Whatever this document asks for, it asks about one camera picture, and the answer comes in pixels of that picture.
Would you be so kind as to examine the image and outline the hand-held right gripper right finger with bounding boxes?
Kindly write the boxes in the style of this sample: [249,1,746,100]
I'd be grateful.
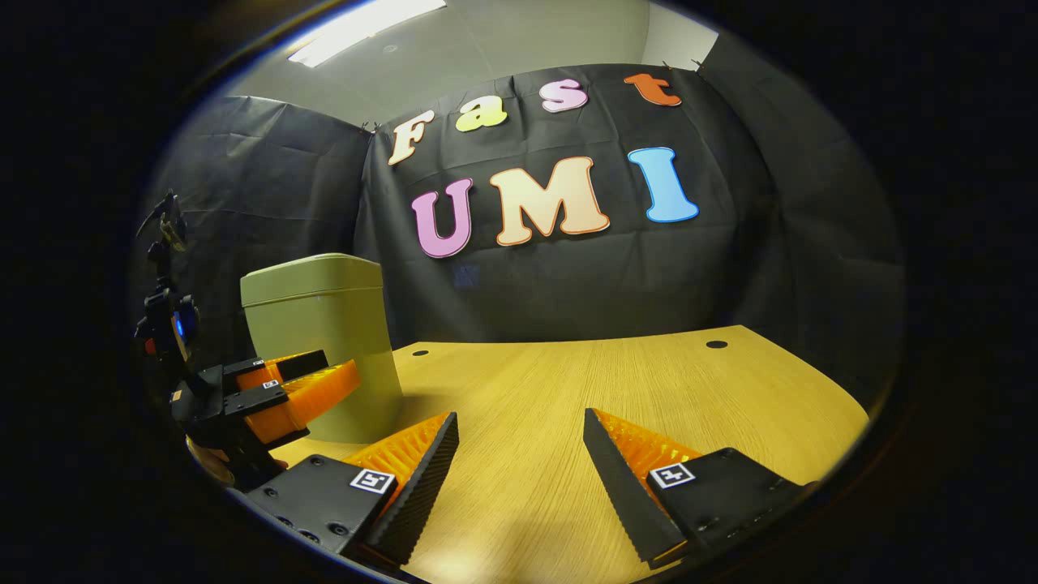
[582,407,816,569]

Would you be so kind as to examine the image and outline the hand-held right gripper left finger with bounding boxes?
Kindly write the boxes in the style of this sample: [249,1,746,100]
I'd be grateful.
[246,411,461,569]

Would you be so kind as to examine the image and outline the green desktop garbage bin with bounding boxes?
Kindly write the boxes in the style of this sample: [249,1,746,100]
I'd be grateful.
[240,253,405,444]

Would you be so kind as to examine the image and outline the wooden desktop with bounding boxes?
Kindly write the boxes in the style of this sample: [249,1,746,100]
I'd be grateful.
[268,325,870,584]

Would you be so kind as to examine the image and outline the black backdrop cloth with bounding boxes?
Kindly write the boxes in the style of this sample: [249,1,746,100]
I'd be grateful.
[130,32,907,406]

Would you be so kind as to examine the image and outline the ceiling light panel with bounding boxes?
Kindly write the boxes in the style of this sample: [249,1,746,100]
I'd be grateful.
[288,0,448,68]

